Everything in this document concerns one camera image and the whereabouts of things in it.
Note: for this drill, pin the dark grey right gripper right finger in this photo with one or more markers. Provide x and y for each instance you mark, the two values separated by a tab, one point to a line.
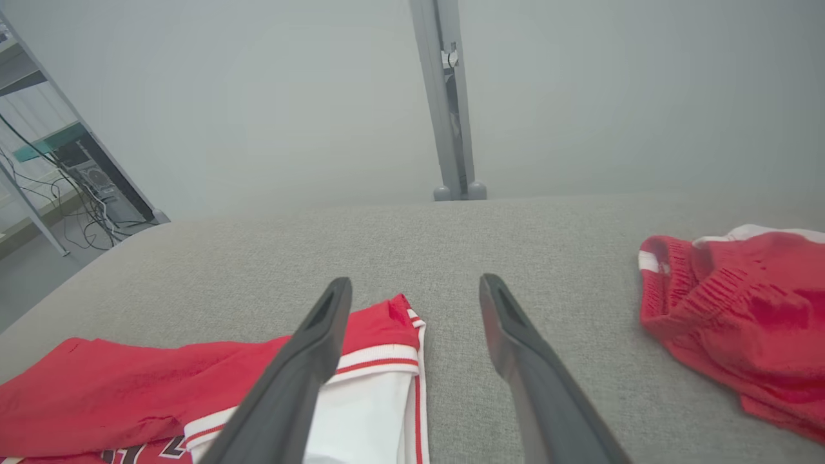
548	406

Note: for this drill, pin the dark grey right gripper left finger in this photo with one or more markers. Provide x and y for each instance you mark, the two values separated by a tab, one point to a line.
290	393

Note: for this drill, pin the red white jersey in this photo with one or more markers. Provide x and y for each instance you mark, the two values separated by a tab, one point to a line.
129	393

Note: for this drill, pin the red shorts white trim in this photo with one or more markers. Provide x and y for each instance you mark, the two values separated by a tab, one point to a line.
741	322

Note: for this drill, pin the black computer tower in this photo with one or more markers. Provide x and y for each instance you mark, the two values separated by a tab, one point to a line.
109	183

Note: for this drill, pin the teal flat box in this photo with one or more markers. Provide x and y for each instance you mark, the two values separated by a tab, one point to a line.
48	142

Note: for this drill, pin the grey metal desk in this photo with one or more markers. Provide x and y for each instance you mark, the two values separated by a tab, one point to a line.
38	84

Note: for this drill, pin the grey aluminium frame post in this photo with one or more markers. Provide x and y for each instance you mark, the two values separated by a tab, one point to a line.
445	116

